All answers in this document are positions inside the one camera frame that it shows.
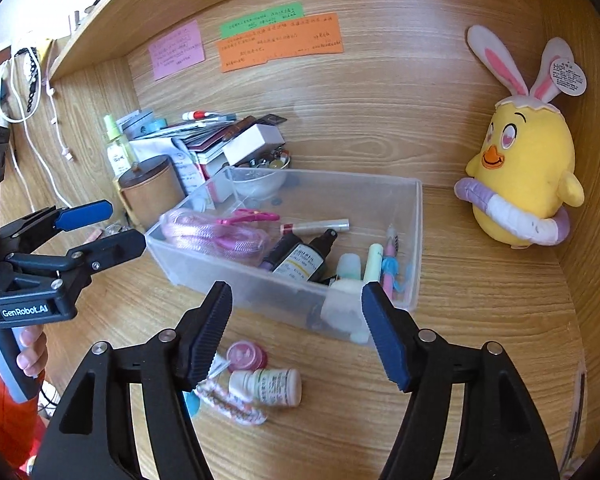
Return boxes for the pink sticky note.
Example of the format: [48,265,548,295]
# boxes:
[148,20,206,81]

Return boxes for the orange sticky note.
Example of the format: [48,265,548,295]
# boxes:
[217,12,344,74]

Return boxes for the green sticky note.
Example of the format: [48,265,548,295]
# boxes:
[219,4,305,40]

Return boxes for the yellow chick plush toy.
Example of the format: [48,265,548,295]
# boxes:
[453,25,589,251]

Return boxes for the light blue tape roll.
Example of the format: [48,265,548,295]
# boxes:
[129,112,169,139]

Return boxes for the person's orange clothing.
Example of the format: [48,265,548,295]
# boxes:
[0,350,47,480]

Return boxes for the brown mug with lid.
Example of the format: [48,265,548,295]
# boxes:
[117,155,186,231]

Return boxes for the small metal trinkets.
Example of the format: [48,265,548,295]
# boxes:
[249,147,294,171]

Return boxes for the short white charging cable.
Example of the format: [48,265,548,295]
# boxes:
[44,39,77,162]

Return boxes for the clear plastic storage box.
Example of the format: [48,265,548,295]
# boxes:
[145,166,425,346]

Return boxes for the pale green spray bottle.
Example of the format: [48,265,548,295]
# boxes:
[103,115,134,179]

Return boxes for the pink rope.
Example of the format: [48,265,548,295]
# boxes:
[159,210,274,267]

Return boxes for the white rounded case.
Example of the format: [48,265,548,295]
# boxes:
[322,280,371,345]

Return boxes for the person's left hand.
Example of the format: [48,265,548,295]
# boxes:
[17,329,49,379]

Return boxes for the white cardboard box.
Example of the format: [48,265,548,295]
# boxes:
[223,125,286,167]

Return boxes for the blue tape ring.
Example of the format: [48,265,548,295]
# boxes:
[183,390,205,419]

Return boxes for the pale yellow tube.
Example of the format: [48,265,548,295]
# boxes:
[362,243,385,284]

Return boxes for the dark brown pump bottle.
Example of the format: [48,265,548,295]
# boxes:
[272,228,339,284]

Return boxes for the pink white braided hair tie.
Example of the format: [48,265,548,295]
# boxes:
[195,377,269,426]

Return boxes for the small dark purple bottle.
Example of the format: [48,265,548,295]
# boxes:
[260,232,301,272]

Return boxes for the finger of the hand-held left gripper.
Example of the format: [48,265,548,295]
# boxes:
[0,199,115,254]
[5,229,147,307]

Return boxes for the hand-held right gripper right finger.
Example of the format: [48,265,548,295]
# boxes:
[361,281,561,480]

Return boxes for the long white cable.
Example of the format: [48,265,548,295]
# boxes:
[0,42,48,213]

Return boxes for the black dotted hair clip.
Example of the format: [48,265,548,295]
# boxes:
[17,47,44,114]

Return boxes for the metal clip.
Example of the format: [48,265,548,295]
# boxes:
[102,219,132,239]

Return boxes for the white pill bottle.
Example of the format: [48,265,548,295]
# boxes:
[228,367,303,408]

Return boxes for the beige Hello Kitty tube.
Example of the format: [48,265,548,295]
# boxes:
[280,217,351,235]

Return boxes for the pink scissors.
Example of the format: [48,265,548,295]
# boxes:
[217,208,281,226]

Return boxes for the stack of books and papers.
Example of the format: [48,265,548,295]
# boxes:
[129,110,289,196]

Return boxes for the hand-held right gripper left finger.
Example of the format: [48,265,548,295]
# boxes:
[30,280,233,480]

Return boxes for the pink round case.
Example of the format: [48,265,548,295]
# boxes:
[227,340,269,372]

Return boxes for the pink pen with blue charm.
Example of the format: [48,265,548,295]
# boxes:
[380,225,414,302]

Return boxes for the mint green small bottle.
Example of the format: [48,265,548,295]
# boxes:
[337,253,364,281]

